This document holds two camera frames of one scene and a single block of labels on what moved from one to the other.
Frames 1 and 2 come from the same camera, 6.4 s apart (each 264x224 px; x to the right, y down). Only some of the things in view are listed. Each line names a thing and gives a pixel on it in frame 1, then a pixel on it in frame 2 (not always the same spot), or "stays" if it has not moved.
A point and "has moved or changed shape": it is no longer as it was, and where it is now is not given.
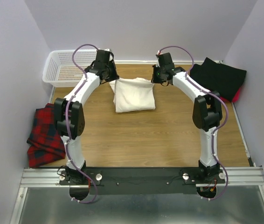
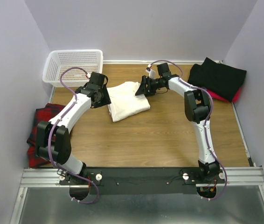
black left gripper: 114,76 → 107,100
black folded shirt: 223,79 stays
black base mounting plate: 141,180 stays
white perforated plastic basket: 60,71 stays
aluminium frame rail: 233,177 stays
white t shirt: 133,94 has moved or changed shape
